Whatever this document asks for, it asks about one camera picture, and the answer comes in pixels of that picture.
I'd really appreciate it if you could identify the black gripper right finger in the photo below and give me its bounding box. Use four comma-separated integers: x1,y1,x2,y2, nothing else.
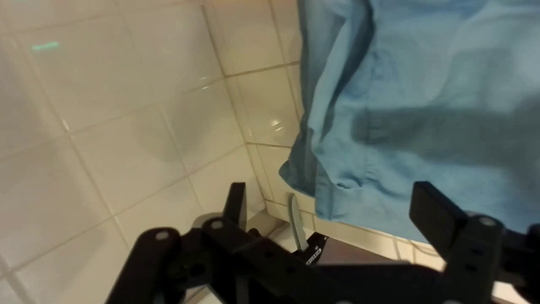
408,179,540,304

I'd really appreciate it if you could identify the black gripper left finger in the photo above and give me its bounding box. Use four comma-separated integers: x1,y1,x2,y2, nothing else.
104,181,317,304

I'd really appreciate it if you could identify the blue cloth towel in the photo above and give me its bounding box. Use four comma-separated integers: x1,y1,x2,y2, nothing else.
278,0,540,245

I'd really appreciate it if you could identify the black clamp stand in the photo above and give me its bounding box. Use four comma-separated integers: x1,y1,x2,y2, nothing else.
295,230,330,267

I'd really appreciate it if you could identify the thin white cable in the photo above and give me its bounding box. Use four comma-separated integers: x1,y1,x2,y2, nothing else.
286,191,312,253

